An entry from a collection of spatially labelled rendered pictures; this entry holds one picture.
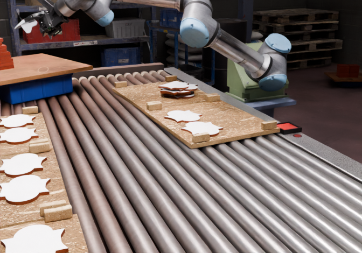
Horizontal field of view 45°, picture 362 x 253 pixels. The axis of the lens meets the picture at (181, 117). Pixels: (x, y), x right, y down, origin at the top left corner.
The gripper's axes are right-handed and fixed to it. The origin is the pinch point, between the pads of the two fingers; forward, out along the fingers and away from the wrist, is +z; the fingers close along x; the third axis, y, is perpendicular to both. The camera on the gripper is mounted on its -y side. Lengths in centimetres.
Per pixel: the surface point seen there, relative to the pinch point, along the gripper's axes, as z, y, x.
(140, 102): -22, 43, 26
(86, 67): 0.2, 12.6, 30.0
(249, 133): -64, 78, 13
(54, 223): -38, 87, -57
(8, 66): 25.9, 0.5, 9.7
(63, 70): 4.7, 13.4, 18.8
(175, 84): -34, 39, 40
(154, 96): -24, 40, 37
